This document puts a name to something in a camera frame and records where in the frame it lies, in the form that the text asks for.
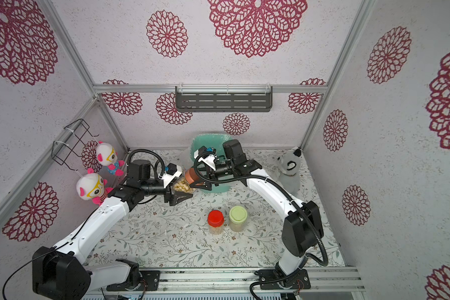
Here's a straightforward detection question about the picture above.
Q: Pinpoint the glass peanut jar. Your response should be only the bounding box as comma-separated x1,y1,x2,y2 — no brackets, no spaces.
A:
172,176,195,194

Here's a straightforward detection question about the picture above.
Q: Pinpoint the brown jar lid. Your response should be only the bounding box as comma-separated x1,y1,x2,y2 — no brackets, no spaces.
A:
184,167,200,185

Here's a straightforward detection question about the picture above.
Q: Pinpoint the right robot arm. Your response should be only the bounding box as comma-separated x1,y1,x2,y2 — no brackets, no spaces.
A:
187,139,329,276

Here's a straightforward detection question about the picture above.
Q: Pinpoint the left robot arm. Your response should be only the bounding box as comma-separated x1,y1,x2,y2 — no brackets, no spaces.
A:
32,160,185,300

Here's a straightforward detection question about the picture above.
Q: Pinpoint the green trash bin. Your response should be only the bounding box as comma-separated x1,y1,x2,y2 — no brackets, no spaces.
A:
189,134,236,194

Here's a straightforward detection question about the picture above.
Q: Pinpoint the red lid peanut jar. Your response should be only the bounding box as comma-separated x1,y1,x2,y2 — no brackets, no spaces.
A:
207,210,225,235

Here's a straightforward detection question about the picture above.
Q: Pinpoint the green lid peanut jar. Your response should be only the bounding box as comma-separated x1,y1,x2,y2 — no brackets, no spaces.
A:
229,206,248,232

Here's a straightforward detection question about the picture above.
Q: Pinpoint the grey husky plush toy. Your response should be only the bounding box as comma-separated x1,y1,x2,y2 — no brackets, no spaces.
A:
276,147,302,196

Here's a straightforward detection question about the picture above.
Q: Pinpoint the plush toy blue dotted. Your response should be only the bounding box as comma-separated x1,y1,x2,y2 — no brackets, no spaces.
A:
96,141,125,176

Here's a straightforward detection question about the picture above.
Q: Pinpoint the plush toy red striped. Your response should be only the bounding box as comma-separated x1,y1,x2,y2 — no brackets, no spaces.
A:
76,168,113,206

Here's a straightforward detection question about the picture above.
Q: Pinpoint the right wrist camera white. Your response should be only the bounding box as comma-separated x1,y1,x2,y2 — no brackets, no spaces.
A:
193,146,217,171

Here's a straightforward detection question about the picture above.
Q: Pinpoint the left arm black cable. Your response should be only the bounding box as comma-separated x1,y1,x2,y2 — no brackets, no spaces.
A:
125,149,166,181

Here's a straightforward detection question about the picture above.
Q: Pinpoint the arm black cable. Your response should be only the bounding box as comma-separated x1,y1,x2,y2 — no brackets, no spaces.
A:
193,151,330,300
125,149,166,181

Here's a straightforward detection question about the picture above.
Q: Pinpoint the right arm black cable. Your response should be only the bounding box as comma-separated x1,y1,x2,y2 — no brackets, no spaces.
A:
193,151,330,300

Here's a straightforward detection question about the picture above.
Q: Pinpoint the dark grey wall shelf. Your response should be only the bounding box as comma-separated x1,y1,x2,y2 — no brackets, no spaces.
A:
175,86,273,113

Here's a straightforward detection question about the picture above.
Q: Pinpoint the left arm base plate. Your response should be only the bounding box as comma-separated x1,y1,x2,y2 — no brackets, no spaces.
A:
105,270,161,292

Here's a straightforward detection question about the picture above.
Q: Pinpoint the black wire wall rack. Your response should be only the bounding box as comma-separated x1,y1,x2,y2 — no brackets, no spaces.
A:
50,118,99,172

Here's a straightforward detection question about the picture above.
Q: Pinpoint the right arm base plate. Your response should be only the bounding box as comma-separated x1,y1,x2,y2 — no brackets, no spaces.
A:
254,269,311,290

